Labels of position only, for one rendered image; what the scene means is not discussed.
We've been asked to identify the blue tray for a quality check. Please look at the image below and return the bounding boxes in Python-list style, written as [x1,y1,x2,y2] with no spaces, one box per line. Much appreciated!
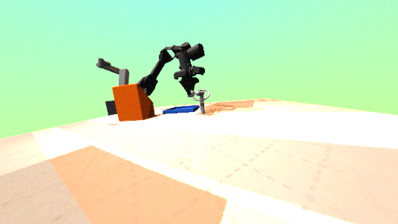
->
[162,105,200,114]

